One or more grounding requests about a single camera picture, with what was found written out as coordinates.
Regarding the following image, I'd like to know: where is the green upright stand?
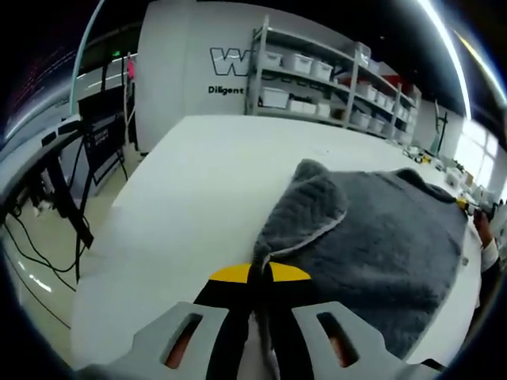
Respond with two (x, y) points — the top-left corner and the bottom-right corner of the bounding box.
(431, 98), (451, 158)

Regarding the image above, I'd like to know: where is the black equipment cabinet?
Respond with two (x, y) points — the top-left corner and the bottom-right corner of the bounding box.
(77, 85), (138, 196)

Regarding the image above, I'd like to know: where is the ceiling light strip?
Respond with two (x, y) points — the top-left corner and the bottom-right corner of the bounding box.
(418, 0), (473, 120)

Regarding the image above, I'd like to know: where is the grey plush towel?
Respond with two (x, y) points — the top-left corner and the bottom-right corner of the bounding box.
(247, 158), (471, 380)

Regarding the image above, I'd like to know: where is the grey metal storage shelf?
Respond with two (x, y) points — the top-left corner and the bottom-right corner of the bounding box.
(245, 25), (423, 146)

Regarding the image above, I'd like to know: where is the black desk frame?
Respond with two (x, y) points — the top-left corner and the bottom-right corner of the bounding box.
(0, 126), (96, 250)

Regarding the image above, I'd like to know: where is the red blue banner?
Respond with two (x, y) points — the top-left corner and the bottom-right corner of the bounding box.
(336, 73), (417, 96)

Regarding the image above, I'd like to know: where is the black floor cable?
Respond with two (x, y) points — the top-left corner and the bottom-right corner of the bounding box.
(2, 213), (82, 278)

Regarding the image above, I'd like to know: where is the row of white storage bins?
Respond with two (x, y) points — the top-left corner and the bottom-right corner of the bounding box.
(259, 41), (419, 143)

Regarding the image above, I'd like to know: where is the person's right hand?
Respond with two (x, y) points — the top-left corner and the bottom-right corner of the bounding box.
(473, 215), (495, 249)

